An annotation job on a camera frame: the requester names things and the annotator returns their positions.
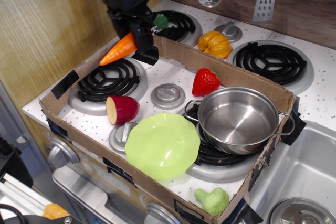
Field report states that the back right black burner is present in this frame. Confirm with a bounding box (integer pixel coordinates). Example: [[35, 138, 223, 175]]
[[227, 40, 314, 95]]

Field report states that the silver oven door handle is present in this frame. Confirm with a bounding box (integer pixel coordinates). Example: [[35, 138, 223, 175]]
[[53, 166, 132, 223]]

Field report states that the silver toy sink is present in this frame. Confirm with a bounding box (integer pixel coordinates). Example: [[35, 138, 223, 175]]
[[249, 121, 335, 223]]

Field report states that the yellow toy pumpkin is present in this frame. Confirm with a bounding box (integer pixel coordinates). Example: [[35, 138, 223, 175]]
[[197, 30, 232, 59]]

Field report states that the stainless steel pot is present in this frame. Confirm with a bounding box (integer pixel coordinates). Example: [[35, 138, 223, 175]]
[[187, 87, 296, 155]]

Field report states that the black burner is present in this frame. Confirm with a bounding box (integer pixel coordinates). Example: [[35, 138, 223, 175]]
[[178, 100, 260, 183], [153, 10, 203, 47], [69, 57, 148, 116], [227, 40, 314, 95]]

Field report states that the front right black burner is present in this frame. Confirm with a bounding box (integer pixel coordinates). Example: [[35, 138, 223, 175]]
[[178, 100, 260, 183]]

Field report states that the orange toy carrot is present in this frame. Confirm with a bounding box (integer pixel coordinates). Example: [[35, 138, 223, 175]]
[[99, 13, 169, 67]]

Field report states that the silver sink drain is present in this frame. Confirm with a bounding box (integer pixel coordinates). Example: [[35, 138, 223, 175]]
[[267, 198, 335, 224]]

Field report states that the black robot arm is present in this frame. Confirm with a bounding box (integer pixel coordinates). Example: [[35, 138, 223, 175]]
[[103, 0, 154, 53]]

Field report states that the dark red halved toy vegetable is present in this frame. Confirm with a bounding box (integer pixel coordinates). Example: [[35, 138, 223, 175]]
[[106, 96, 140, 125]]

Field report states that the light green plastic plate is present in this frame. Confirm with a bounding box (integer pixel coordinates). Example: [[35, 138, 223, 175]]
[[125, 113, 201, 180]]

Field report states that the silver oven dial right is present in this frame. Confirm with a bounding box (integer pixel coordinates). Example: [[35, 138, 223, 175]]
[[144, 202, 181, 224]]

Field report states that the black cable bottom left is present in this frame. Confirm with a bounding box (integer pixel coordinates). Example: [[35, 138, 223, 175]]
[[0, 204, 27, 224]]

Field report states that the silver front stove knob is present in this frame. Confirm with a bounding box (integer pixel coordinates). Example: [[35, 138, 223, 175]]
[[109, 122, 137, 155]]

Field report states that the silver centre stove knob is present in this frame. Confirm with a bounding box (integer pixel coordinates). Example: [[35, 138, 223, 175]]
[[151, 83, 186, 110]]

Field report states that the red toy strawberry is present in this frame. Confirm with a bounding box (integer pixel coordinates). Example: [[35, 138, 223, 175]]
[[192, 68, 220, 97]]

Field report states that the back left black burner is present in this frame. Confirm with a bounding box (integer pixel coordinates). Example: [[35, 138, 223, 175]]
[[153, 10, 203, 47]]

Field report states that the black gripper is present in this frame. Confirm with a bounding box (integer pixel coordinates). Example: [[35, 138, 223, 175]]
[[103, 0, 154, 53]]

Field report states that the brown cardboard fence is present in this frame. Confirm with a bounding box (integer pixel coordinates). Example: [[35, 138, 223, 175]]
[[40, 36, 297, 223]]

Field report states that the silver back stove knob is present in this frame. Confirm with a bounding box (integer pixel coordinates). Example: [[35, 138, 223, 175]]
[[215, 22, 243, 43]]

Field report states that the silver oven dial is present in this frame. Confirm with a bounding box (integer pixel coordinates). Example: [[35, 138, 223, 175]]
[[144, 202, 181, 224], [48, 138, 80, 168]]

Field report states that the silver stove knob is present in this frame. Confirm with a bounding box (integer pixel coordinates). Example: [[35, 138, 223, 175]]
[[215, 22, 243, 43], [109, 122, 137, 155], [151, 83, 186, 110]]

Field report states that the hanging metal slotted spatula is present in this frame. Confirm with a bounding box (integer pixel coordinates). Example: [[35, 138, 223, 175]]
[[253, 0, 275, 23]]

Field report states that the orange object bottom left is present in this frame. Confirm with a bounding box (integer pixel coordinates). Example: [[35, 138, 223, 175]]
[[42, 204, 69, 220]]

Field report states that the green toy broccoli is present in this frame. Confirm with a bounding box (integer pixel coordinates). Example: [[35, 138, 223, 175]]
[[194, 187, 229, 217]]

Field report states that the front left black burner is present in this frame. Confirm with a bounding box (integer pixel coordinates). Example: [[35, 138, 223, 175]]
[[69, 57, 148, 116]]

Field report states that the silver oven dial left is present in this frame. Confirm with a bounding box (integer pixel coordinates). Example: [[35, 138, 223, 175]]
[[48, 138, 80, 168]]

